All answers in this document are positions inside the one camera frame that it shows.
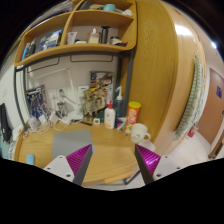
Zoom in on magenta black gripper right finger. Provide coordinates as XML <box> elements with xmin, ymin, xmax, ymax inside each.
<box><xmin>134</xmin><ymin>144</ymin><xmax>161</xmax><ymax>184</ymax></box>

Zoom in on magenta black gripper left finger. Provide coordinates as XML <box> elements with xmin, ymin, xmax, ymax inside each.
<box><xmin>66</xmin><ymin>144</ymin><xmax>93</xmax><ymax>186</ymax></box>

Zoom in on grey mouse pad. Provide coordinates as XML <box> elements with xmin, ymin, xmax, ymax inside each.
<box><xmin>52</xmin><ymin>129</ymin><xmax>96</xmax><ymax>158</ymax></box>

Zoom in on light blue mouse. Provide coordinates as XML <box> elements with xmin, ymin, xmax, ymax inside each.
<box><xmin>26</xmin><ymin>154</ymin><xmax>35</xmax><ymax>165</ymax></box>

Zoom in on white ceramic mug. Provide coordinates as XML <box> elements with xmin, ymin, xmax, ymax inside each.
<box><xmin>130</xmin><ymin>123</ymin><xmax>151</xmax><ymax>143</ymax></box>

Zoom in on small white cube clock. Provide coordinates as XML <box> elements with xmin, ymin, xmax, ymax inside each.
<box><xmin>93</xmin><ymin>118</ymin><xmax>100</xmax><ymax>125</ymax></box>

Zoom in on white desk lamp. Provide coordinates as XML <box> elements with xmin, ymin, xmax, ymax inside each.
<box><xmin>33</xmin><ymin>68</ymin><xmax>83</xmax><ymax>120</ymax></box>

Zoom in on white glue bottle red cap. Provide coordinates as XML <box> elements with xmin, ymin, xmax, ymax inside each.
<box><xmin>104</xmin><ymin>102</ymin><xmax>116</xmax><ymax>129</ymax></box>

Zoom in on red yellow chips can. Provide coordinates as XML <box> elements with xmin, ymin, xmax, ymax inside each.
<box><xmin>125</xmin><ymin>101</ymin><xmax>141</xmax><ymax>135</ymax></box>

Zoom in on hanging green patterned cloth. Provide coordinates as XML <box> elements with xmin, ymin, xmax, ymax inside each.
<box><xmin>174</xmin><ymin>56</ymin><xmax>204</xmax><ymax>140</ymax></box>

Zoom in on wooden model puzzle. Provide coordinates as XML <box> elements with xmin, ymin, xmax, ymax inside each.
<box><xmin>82</xmin><ymin>80</ymin><xmax>108</xmax><ymax>123</ymax></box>

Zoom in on blue spray bottle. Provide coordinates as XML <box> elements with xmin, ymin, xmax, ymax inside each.
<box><xmin>114</xmin><ymin>86</ymin><xmax>123</xmax><ymax>117</ymax></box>

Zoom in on black monitor edge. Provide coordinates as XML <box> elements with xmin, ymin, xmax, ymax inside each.
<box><xmin>0</xmin><ymin>104</ymin><xmax>12</xmax><ymax>142</ymax></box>

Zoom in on brown wooden door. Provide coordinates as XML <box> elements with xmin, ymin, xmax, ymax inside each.
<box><xmin>199</xmin><ymin>69</ymin><xmax>224</xmax><ymax>143</ymax></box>

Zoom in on black thermos bottle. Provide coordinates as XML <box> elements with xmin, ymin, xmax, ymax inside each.
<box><xmin>101</xmin><ymin>26</ymin><xmax>111</xmax><ymax>44</ymax></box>

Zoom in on teal bowl top shelf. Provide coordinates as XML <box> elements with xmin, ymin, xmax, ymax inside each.
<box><xmin>103</xmin><ymin>4</ymin><xmax>116</xmax><ymax>12</ymax></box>

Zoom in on tangled white cables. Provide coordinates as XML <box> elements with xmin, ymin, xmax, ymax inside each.
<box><xmin>23</xmin><ymin>96</ymin><xmax>79</xmax><ymax>134</ymax></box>

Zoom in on wooden wall shelf unit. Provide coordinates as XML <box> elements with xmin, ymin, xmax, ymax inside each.
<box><xmin>14</xmin><ymin>0</ymin><xmax>137</xmax><ymax>66</ymax></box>

